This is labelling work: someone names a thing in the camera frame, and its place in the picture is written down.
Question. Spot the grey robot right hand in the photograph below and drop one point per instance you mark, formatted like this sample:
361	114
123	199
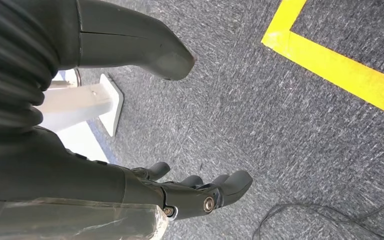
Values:
62	179

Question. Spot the white leaning kiosk stand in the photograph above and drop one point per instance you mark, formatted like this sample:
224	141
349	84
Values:
79	102

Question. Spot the yellow floor tape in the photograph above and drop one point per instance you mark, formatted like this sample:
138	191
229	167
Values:
344	71

